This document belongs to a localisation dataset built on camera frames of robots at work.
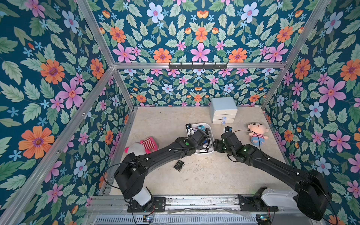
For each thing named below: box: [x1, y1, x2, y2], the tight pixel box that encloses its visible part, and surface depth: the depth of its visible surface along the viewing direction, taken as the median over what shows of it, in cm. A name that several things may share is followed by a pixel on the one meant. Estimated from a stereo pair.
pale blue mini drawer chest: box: [210, 97, 238, 125], surface depth 103 cm
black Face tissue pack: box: [173, 159, 186, 173], surface depth 88 cm
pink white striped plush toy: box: [124, 136, 158, 157], surface depth 92 cm
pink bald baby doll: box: [247, 122, 270, 146], surface depth 98 cm
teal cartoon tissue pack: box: [196, 124, 206, 132], surface depth 101 cm
